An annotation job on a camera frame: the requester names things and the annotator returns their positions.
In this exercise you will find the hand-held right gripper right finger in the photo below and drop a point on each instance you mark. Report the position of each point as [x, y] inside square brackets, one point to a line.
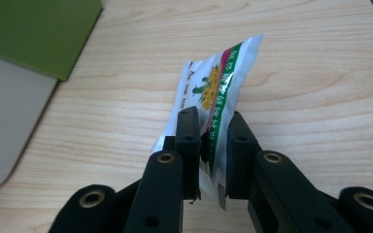
[265, 187]

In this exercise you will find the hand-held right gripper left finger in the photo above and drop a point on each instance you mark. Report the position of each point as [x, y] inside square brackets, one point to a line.
[165, 181]

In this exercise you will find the white sachet with green stripe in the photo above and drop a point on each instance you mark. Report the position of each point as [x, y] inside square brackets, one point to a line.
[220, 74]

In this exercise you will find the grey tray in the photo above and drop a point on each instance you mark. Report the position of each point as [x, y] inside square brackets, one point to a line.
[6, 129]

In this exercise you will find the green box lid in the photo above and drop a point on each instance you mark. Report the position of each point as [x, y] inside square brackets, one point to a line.
[35, 32]

